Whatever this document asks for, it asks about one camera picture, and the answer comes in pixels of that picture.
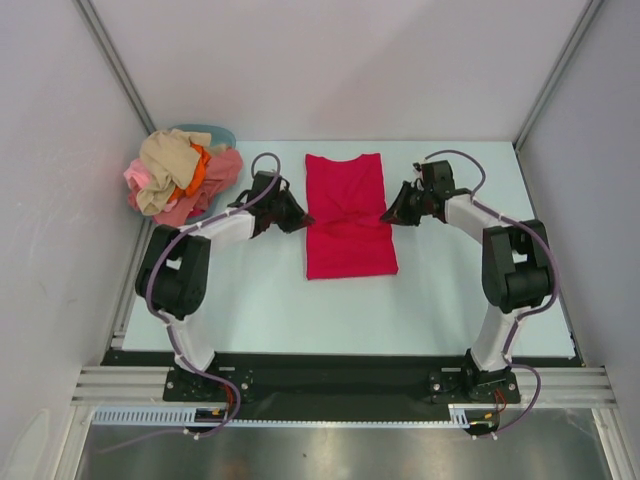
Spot magenta red t-shirt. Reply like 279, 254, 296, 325
305, 153, 399, 280

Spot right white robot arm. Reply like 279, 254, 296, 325
380, 155, 559, 403

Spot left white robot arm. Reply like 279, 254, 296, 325
135, 171, 314, 400

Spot salmon pink t-shirt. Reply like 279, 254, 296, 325
128, 147, 243, 227

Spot blue plastic laundry basket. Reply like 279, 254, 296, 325
175, 123, 236, 224

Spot orange t-shirt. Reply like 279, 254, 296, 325
168, 142, 211, 205

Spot beige t-shirt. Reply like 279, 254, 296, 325
136, 129, 212, 216

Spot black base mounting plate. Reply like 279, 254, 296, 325
102, 350, 532, 422

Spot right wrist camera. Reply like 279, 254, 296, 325
412, 162, 434, 191

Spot white slotted cable duct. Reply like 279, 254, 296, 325
92, 404, 496, 430

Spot aluminium extrusion rail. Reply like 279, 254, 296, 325
72, 367, 616, 408

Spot left corner aluminium post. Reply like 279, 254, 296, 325
72, 0, 156, 134

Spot corner aluminium post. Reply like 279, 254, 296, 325
72, 0, 156, 134
512, 0, 606, 155

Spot right corner aluminium post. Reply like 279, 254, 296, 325
512, 0, 606, 155

